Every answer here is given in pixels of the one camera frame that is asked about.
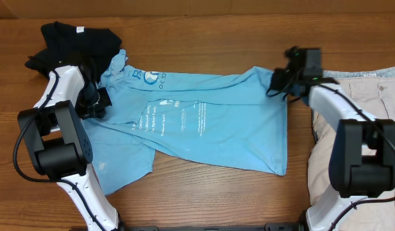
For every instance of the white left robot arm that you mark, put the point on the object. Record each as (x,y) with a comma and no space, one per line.
(53,146)

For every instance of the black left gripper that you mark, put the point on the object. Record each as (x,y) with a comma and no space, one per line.
(101,101)

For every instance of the beige shorts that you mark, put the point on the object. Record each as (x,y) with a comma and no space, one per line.
(374,91)

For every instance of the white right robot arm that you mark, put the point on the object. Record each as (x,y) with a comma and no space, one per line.
(362,163)

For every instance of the black folded t-shirt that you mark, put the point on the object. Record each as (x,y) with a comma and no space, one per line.
(64,40)

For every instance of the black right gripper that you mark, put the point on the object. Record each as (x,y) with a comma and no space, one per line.
(279,79)

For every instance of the light blue printed t-shirt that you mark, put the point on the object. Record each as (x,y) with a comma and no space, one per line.
(211,119)

